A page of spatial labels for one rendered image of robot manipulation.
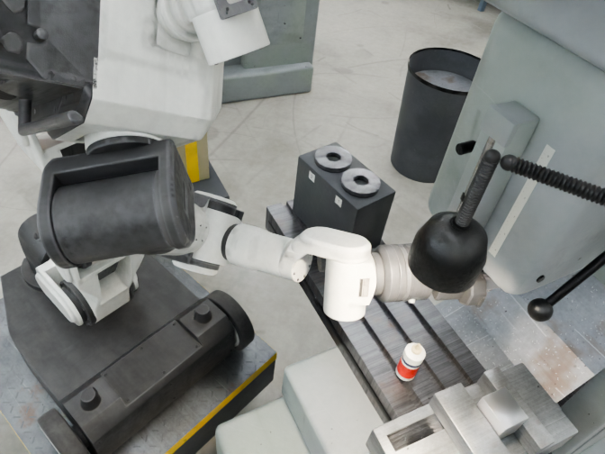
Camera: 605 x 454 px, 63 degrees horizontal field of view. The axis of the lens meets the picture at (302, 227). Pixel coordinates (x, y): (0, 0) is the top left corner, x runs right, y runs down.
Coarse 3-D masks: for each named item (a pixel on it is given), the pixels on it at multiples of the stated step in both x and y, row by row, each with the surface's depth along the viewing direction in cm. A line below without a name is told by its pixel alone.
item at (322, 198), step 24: (336, 144) 123; (312, 168) 115; (336, 168) 114; (360, 168) 115; (312, 192) 119; (336, 192) 111; (360, 192) 109; (384, 192) 112; (312, 216) 124; (336, 216) 115; (360, 216) 110; (384, 216) 117
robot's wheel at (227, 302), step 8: (208, 296) 150; (216, 296) 148; (224, 296) 148; (216, 304) 147; (224, 304) 145; (232, 304) 146; (224, 312) 145; (232, 312) 145; (240, 312) 146; (232, 320) 144; (240, 320) 145; (248, 320) 147; (240, 328) 145; (248, 328) 147; (240, 336) 146; (248, 336) 148; (240, 344) 149
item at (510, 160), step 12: (504, 156) 40; (504, 168) 40; (516, 168) 40; (528, 168) 39; (540, 168) 39; (540, 180) 39; (552, 180) 39; (564, 180) 38; (576, 180) 38; (576, 192) 38; (588, 192) 38; (600, 192) 38; (600, 204) 38
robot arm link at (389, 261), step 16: (384, 256) 72; (400, 256) 72; (336, 272) 71; (352, 272) 71; (368, 272) 71; (384, 272) 72; (400, 272) 71; (336, 288) 72; (352, 288) 72; (368, 288) 72; (384, 288) 72; (400, 288) 72; (336, 304) 73; (352, 304) 73; (368, 304) 73; (352, 320) 74
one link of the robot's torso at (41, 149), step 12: (12, 120) 79; (12, 132) 83; (24, 144) 82; (36, 144) 81; (48, 144) 85; (60, 144) 84; (72, 144) 86; (84, 144) 92; (36, 156) 83; (48, 156) 83; (60, 156) 85; (84, 264) 103
